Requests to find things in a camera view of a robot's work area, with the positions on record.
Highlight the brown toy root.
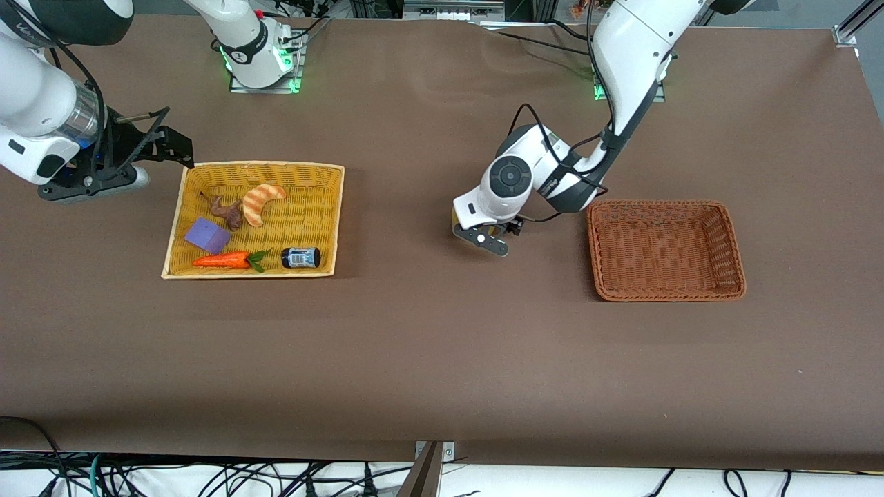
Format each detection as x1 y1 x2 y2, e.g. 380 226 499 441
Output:
200 192 244 232

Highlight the purple block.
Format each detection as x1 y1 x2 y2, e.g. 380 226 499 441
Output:
183 218 233 255

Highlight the striped toy croissant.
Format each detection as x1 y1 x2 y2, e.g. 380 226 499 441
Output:
242 184 289 228

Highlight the orange toy carrot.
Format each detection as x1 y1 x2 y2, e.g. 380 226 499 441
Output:
191 250 272 274

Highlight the yellow wicker basket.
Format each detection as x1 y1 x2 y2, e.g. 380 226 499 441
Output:
161 161 345 280

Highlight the brown wicker basket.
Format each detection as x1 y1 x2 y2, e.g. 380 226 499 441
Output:
586 199 747 303

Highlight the grey equipment box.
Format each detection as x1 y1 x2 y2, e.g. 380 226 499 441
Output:
402 0 506 21

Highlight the aluminium profile bar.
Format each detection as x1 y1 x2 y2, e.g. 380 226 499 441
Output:
832 0 884 47

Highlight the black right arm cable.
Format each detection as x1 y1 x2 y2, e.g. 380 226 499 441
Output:
3 10 111 173

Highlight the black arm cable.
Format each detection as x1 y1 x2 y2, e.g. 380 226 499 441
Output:
506 81 617 223
3 10 111 173

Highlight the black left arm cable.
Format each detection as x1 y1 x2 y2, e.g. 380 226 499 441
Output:
506 81 617 223

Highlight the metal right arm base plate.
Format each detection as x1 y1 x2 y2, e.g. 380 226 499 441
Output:
227 29 307 95

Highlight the black cable behind table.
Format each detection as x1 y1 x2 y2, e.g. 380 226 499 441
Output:
477 19 596 57

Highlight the metal table edge bracket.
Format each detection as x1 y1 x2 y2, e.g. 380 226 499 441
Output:
414 440 456 463

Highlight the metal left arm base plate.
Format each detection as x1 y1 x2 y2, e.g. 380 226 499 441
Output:
591 66 668 104

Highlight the brown post under table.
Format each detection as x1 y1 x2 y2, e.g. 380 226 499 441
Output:
396 442 444 497

